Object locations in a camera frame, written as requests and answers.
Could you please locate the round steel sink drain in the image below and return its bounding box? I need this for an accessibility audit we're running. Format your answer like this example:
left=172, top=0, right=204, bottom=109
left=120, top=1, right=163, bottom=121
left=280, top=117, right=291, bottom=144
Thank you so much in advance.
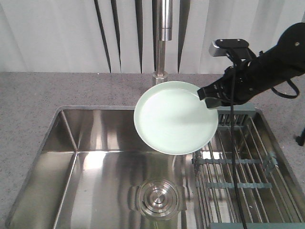
left=127, top=179, right=187, bottom=221

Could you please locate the white pleated curtain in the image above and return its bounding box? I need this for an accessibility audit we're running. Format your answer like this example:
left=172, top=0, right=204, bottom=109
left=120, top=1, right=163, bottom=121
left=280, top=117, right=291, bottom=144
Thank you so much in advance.
left=0, top=0, right=305, bottom=73

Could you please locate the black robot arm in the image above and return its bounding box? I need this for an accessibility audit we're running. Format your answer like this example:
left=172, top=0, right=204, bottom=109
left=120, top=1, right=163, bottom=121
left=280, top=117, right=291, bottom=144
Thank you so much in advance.
left=197, top=22, right=305, bottom=108

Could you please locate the black camera cable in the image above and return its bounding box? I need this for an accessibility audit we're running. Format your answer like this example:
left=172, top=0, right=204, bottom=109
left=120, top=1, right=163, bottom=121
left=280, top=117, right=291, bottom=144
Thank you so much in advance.
left=226, top=51, right=248, bottom=229

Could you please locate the light green round plate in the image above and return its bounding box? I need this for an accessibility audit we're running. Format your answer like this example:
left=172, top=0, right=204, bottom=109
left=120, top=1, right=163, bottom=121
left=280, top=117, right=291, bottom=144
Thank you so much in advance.
left=133, top=81, right=218, bottom=155

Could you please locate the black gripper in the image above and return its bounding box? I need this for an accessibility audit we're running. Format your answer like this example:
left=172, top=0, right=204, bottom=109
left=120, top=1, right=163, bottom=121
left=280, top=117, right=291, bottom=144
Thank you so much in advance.
left=197, top=66, right=256, bottom=109

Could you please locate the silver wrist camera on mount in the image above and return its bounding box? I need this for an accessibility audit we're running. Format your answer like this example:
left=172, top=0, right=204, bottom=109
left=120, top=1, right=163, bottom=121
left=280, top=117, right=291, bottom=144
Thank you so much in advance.
left=209, top=39, right=256, bottom=61

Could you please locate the steel kitchen faucet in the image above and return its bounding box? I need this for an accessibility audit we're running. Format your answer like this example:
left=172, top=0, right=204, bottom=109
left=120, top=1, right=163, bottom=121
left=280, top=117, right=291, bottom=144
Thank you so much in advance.
left=152, top=0, right=173, bottom=86

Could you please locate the grey steel dish drying rack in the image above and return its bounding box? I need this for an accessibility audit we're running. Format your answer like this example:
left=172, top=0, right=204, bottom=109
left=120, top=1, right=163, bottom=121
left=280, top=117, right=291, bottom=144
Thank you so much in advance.
left=192, top=103, right=305, bottom=229

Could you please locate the stainless steel sink basin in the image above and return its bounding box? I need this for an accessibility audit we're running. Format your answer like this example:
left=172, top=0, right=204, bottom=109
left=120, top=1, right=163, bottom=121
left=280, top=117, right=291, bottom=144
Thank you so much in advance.
left=5, top=106, right=201, bottom=229

